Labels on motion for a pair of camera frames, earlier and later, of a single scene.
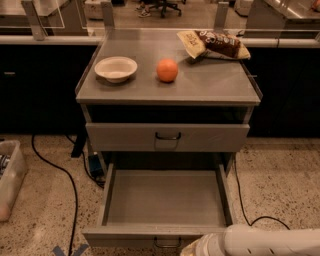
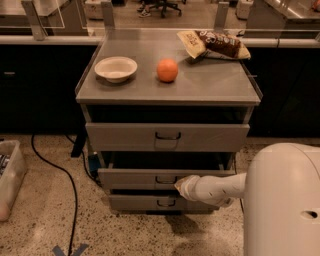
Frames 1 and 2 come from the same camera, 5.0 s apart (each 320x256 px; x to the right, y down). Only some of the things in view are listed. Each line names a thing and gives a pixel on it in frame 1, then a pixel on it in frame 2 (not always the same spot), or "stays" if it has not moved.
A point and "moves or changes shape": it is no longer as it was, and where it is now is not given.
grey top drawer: (164, 136) stays
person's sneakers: (145, 10) stays
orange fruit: (167, 70) stays
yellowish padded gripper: (209, 247) → (192, 187)
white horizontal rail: (266, 42) stays
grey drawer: (161, 205) moves or changes shape
